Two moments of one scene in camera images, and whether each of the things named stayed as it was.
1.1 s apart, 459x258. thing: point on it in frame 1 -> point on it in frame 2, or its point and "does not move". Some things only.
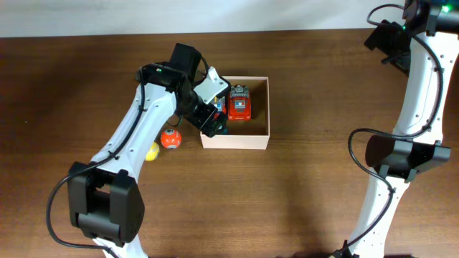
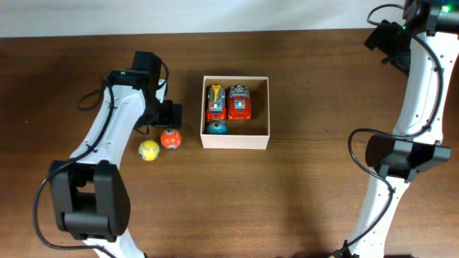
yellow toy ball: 153,153 does not move
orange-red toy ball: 171,139 does not move
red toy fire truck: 239,103 does not move
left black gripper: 206,123 -> 172,120
